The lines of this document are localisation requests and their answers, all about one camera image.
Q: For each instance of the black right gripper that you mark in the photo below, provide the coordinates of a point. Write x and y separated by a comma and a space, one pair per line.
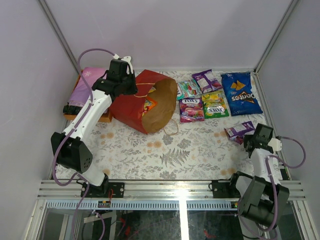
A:
246, 138

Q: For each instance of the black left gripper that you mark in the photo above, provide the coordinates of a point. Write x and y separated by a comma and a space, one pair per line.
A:
128, 87

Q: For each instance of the purple snack packet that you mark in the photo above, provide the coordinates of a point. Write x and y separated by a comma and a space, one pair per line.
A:
207, 81
236, 133

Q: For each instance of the blue Doritos chip bag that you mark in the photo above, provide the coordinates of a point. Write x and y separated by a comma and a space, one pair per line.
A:
238, 92

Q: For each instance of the red paper bag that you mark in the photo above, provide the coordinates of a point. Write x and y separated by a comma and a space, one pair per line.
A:
128, 109

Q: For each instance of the green Fox's candy bag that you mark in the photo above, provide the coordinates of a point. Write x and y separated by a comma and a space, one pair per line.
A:
214, 105

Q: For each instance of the teal Fox's candy bag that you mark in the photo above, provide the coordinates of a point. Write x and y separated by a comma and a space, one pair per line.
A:
187, 89

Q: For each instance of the purple Fox's candy bag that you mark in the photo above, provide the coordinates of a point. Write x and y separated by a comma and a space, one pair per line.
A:
191, 110

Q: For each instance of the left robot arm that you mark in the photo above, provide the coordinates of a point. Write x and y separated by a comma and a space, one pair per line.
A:
69, 148

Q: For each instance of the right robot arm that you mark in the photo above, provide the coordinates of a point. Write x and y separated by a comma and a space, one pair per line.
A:
262, 197

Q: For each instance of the orange snack packet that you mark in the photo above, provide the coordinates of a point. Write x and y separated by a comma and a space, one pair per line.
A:
148, 105

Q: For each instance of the purple pillow package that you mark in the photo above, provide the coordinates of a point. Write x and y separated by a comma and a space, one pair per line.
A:
81, 93

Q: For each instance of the black object beside tray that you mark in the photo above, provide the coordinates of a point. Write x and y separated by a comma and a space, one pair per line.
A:
71, 109

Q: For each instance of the floral tablecloth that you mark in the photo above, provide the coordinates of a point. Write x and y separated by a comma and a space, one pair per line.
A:
181, 151

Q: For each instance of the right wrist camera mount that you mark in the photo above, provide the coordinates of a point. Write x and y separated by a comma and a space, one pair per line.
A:
275, 144

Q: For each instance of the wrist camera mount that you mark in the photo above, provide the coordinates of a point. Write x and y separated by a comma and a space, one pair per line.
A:
126, 59
275, 144

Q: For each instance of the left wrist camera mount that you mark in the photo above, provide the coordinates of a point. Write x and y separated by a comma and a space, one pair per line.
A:
126, 59

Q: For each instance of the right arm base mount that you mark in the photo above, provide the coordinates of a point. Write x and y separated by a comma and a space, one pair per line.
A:
223, 189

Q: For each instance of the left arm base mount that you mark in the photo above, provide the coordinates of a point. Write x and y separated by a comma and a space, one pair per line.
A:
106, 190

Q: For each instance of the aluminium front rail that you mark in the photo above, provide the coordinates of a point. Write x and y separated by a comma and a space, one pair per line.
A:
136, 190

